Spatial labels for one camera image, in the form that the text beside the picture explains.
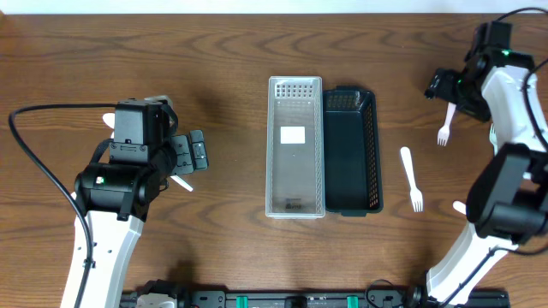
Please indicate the clear plastic basket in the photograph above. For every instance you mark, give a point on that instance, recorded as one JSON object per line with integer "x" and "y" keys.
{"x": 295, "y": 174}

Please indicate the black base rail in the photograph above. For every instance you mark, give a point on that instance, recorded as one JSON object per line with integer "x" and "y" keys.
{"x": 168, "y": 294}

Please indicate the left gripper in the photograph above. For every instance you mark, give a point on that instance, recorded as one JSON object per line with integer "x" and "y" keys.
{"x": 183, "y": 154}

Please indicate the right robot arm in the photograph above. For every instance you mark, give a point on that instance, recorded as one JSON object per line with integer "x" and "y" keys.
{"x": 507, "y": 204}

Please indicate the white label sticker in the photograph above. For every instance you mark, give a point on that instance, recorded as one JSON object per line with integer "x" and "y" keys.
{"x": 292, "y": 135}

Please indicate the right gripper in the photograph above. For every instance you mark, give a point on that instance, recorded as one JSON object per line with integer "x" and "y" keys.
{"x": 442, "y": 85}

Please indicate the white fork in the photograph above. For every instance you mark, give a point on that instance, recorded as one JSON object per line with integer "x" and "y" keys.
{"x": 415, "y": 193}
{"x": 493, "y": 139}
{"x": 444, "y": 131}

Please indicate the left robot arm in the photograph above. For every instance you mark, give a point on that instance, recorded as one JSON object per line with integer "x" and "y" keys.
{"x": 115, "y": 190}

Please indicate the black plastic basket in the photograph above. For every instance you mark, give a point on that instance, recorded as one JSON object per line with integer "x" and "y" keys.
{"x": 353, "y": 177}

